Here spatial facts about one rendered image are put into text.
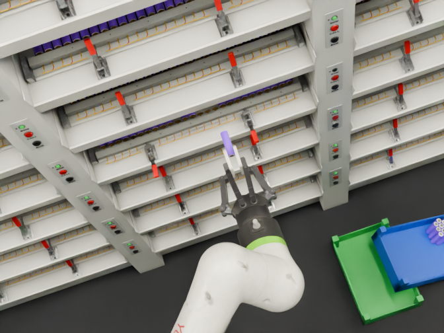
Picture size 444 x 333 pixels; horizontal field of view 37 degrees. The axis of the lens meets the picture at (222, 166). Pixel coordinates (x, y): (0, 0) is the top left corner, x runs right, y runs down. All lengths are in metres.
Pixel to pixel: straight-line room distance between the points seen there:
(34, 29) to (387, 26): 0.80
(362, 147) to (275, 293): 0.94
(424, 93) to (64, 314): 1.45
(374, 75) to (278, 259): 0.66
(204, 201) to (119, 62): 0.80
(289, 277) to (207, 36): 0.51
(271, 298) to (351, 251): 1.11
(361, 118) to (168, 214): 0.67
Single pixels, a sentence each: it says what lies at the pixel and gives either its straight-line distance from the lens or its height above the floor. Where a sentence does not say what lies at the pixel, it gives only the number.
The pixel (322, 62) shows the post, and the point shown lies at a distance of 1.57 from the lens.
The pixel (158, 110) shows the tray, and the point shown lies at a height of 0.96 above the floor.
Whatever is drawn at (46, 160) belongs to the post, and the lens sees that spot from 1.60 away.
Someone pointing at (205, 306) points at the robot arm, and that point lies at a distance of 1.23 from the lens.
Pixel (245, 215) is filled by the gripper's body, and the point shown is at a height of 0.96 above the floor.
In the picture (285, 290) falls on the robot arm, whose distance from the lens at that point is 1.28.
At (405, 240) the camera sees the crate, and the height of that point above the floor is 0.06.
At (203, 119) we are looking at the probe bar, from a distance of 1.71.
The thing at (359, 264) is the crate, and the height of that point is 0.00.
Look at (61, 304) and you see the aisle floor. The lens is 2.51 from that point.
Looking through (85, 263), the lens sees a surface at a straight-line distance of 2.34.
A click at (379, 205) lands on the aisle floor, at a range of 2.43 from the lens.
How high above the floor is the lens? 2.26
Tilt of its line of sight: 64 degrees down
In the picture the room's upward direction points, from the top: 21 degrees counter-clockwise
